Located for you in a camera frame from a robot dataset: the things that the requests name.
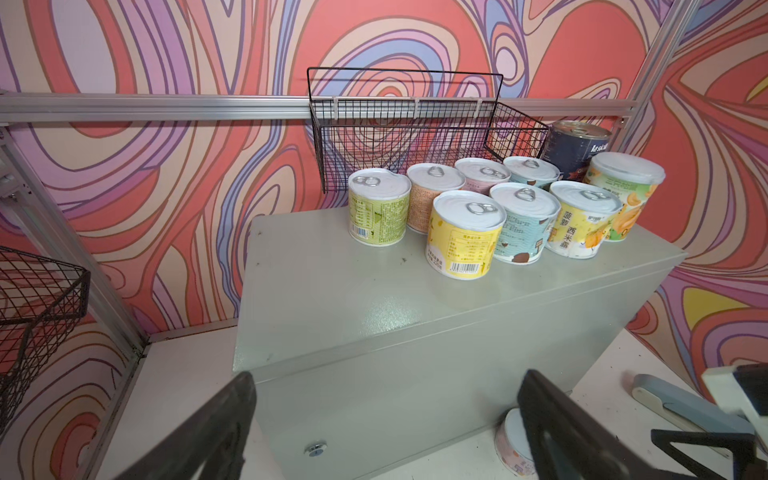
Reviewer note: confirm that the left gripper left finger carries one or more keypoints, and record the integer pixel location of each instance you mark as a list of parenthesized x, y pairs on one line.
[(210, 444)]

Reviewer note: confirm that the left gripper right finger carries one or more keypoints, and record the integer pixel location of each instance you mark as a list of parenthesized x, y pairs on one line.
[(567, 443)]

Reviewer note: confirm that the white can red label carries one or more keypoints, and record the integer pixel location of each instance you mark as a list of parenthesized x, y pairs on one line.
[(512, 446)]

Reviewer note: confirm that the white can teal label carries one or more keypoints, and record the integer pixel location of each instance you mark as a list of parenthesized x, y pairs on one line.
[(531, 213)]

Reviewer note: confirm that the white can yellow orange label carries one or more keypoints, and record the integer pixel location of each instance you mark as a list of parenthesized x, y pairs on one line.
[(586, 215)]

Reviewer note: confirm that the yellow peach can plastic lid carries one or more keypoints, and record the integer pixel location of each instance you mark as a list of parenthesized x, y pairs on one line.
[(632, 179)]

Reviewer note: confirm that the light blue spotted can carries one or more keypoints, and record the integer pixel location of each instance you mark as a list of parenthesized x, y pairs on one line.
[(532, 171)]

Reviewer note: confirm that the white can pink label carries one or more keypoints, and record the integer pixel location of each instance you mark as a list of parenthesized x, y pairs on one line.
[(482, 174)]

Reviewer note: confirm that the dark blue tomato can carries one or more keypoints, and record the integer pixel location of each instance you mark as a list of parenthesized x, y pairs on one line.
[(570, 146)]

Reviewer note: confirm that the white can green label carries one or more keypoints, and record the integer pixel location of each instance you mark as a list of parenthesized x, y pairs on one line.
[(378, 202)]

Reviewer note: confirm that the grey green stapler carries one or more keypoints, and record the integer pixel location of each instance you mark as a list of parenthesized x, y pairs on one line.
[(683, 409)]

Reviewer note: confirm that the grey metal cabinet box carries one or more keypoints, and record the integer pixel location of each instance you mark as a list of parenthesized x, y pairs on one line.
[(365, 358)]

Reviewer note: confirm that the left black wire basket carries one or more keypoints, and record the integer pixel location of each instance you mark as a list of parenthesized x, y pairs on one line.
[(42, 300)]

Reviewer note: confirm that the black wire basket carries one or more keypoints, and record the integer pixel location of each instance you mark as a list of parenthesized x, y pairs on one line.
[(393, 119), (42, 300)]

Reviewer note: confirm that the back black wire basket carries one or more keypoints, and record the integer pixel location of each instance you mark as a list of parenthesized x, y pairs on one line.
[(393, 119)]

